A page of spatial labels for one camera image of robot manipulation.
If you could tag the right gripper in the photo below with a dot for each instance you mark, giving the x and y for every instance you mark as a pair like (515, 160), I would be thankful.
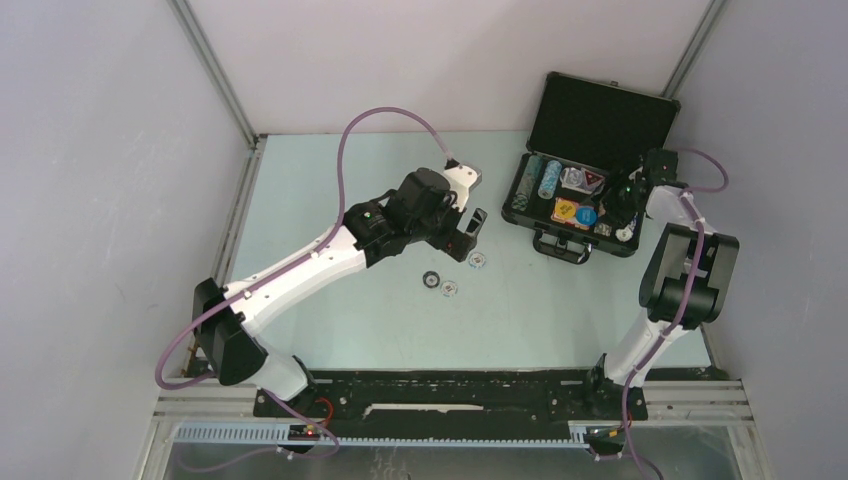
(616, 217)

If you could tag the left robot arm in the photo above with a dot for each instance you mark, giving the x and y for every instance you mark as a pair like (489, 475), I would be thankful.
(236, 314)

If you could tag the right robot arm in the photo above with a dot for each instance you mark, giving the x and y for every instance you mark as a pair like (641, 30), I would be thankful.
(685, 283)

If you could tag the light blue chip stack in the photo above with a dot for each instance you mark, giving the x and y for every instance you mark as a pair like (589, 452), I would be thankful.
(550, 179)

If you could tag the red black triangle marker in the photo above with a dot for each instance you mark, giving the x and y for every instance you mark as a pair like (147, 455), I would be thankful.
(592, 181)

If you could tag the black poker set case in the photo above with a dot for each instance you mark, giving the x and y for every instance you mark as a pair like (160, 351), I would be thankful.
(588, 125)

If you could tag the clear round dealer button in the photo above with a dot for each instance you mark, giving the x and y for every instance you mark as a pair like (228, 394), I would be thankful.
(573, 179)

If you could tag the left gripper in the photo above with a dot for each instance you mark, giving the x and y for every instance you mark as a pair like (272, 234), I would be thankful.
(453, 242)

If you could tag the dark blue fifty chip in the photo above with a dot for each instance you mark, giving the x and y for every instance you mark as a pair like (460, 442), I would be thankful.
(431, 279)

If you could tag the red playing card deck box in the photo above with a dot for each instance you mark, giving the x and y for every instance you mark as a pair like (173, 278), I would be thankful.
(572, 222)

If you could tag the green chip stack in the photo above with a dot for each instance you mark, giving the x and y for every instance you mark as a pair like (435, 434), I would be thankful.
(626, 233)

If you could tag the yellow round button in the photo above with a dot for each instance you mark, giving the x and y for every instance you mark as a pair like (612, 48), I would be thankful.
(564, 210)

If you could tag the purple chip stack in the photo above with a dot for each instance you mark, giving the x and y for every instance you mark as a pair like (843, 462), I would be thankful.
(603, 229)

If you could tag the blue round button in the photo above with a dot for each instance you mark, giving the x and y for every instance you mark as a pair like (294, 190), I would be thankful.
(586, 216)

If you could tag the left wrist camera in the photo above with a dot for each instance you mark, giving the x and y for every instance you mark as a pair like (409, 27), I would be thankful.
(462, 179)

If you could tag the light blue ten chip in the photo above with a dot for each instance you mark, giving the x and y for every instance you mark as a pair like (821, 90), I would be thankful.
(477, 260)
(449, 288)

